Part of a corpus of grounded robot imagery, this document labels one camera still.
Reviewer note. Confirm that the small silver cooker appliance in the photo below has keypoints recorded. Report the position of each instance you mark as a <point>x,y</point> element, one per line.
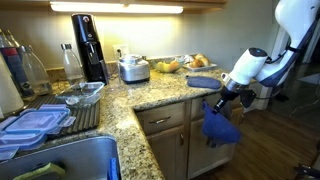
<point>135,71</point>

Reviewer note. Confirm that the yellow fruit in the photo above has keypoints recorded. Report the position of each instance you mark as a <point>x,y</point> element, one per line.
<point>160,66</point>

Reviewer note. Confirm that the clear glass bottle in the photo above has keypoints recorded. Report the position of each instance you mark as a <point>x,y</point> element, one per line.
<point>72,65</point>

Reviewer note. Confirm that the glass fruit bowl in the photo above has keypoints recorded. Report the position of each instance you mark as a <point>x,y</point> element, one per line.
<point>166,71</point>

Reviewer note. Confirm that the clear flask bottle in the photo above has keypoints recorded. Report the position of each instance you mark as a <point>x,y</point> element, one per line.
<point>35,73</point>

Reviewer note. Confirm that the small wooden drawer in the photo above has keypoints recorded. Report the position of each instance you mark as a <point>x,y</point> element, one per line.
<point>173,111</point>

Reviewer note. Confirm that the white door frame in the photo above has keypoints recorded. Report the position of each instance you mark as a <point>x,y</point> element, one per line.
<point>265,101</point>

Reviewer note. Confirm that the dark dish drying mat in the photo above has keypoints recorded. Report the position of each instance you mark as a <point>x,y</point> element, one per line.
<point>85,118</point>

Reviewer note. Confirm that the green sponge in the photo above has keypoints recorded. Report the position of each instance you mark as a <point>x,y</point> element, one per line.
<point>40,170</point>

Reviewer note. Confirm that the yellow onion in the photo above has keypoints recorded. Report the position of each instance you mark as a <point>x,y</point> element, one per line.
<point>205,62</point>
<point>196,63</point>
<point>200,56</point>

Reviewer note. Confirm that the dark bottle red label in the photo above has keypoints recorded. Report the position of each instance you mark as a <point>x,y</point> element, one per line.
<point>13,70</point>

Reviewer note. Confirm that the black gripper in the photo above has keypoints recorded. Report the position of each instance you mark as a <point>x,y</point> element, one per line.
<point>228,95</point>

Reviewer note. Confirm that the white wall outlet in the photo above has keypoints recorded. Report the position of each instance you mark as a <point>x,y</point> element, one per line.
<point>120,51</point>

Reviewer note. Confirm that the glass baking dish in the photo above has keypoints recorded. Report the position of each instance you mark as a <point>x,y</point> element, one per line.
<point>81,93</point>

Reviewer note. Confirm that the wide wooden cabinet door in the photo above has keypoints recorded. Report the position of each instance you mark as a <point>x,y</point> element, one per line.
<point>200,160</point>

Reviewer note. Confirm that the stainless steel sink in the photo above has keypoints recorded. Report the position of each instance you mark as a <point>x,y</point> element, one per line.
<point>73,160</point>

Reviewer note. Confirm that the orange fruit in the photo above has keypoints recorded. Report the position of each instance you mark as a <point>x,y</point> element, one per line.
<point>173,66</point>

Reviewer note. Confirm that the narrow wooden cabinet door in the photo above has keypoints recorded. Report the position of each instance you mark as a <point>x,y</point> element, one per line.
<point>166,153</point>

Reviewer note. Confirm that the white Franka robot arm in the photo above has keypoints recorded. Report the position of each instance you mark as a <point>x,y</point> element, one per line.
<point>246,66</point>

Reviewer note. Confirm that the black soda maker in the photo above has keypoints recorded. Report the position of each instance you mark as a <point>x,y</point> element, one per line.
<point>90,50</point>

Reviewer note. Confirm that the small blue lid container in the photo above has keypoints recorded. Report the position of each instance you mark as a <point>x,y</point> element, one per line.
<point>20,141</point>

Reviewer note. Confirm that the under-cabinet light bar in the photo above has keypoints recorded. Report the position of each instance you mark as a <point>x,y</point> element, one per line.
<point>116,7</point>

